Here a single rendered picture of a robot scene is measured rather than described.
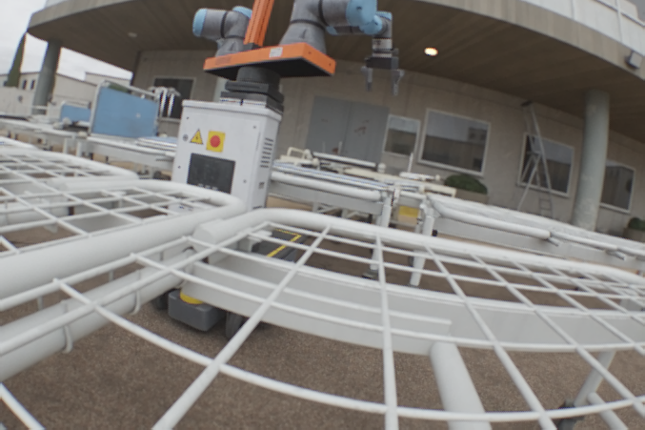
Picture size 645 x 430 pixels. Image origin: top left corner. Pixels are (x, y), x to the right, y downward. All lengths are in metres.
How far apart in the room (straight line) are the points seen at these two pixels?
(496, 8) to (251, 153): 4.87
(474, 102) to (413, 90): 1.60
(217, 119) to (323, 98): 7.09
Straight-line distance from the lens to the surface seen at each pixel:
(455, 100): 8.14
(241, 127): 0.89
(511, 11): 5.44
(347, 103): 7.85
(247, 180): 0.87
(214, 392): 0.84
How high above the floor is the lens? 0.58
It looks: 4 degrees down
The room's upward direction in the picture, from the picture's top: 11 degrees clockwise
